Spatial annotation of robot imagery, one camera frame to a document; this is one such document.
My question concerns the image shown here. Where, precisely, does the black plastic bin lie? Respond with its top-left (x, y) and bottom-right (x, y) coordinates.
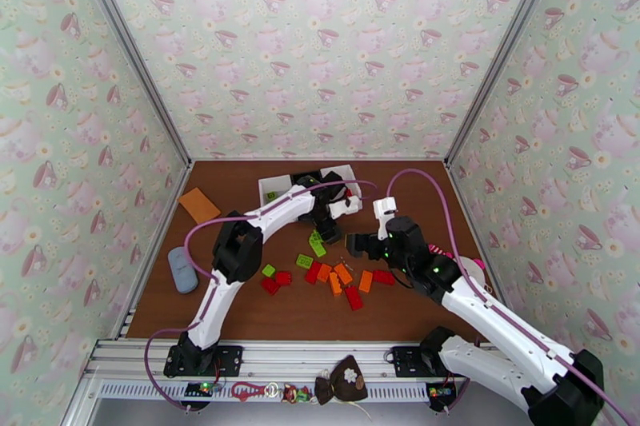
top-left (291, 170), bottom-right (332, 223)

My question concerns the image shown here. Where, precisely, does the pink white striped toy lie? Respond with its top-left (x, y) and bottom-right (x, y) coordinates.
top-left (427, 241), bottom-right (487, 291)

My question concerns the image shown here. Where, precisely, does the white plastic bin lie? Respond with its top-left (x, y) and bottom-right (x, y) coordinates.
top-left (258, 173), bottom-right (301, 215)
top-left (319, 164), bottom-right (363, 216)

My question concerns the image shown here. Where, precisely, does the orange card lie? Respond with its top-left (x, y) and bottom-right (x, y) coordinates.
top-left (178, 187), bottom-right (222, 229)

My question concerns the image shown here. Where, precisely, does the brown pouch with flower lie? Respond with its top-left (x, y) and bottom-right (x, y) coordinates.
top-left (314, 354), bottom-right (370, 407)

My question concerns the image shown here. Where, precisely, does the blue-grey glasses case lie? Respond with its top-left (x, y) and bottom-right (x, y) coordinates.
top-left (167, 245), bottom-right (199, 295)

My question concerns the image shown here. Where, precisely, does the small red green toy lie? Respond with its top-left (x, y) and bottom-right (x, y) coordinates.
top-left (281, 383), bottom-right (314, 403)

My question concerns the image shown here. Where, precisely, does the red carabiner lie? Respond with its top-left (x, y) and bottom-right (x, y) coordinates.
top-left (230, 381), bottom-right (266, 402)

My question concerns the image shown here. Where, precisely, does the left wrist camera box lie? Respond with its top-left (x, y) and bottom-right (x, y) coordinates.
top-left (328, 195), bottom-right (362, 219)

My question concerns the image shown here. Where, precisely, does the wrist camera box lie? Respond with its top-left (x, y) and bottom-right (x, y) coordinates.
top-left (372, 195), bottom-right (399, 240)
top-left (328, 195), bottom-right (362, 219)

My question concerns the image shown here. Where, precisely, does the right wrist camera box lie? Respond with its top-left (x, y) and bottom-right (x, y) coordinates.
top-left (372, 195), bottom-right (399, 240)

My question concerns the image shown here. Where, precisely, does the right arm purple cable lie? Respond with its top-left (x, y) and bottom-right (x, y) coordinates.
top-left (387, 169), bottom-right (640, 426)

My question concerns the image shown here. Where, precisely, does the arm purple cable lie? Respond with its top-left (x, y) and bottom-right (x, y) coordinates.
top-left (143, 179), bottom-right (379, 413)
top-left (387, 169), bottom-right (640, 426)

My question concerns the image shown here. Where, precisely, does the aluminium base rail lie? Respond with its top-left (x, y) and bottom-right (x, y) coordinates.
top-left (82, 338), bottom-right (556, 382)

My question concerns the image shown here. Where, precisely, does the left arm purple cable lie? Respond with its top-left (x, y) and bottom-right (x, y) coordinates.
top-left (143, 179), bottom-right (379, 413)

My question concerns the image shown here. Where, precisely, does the white perforated cable tray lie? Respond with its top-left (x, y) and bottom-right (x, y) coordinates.
top-left (97, 379), bottom-right (458, 403)

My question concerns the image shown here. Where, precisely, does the aluminium frame post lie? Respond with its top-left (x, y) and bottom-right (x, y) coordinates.
top-left (69, 0), bottom-right (194, 166)
top-left (443, 0), bottom-right (572, 169)

